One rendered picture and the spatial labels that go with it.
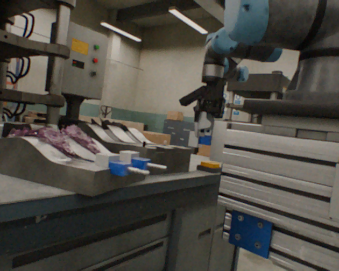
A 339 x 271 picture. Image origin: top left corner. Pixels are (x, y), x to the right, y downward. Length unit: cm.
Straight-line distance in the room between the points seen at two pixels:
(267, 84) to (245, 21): 442
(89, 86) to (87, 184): 122
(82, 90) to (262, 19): 136
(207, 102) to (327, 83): 51
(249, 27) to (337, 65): 16
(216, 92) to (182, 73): 815
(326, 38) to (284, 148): 20
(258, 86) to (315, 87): 444
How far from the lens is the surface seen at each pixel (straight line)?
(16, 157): 75
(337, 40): 58
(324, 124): 54
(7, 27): 219
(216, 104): 99
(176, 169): 102
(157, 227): 100
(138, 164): 74
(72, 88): 172
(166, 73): 953
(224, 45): 89
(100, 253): 85
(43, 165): 69
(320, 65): 57
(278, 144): 56
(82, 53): 177
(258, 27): 54
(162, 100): 943
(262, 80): 498
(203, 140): 98
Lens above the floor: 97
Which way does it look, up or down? 3 degrees down
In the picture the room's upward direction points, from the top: 7 degrees clockwise
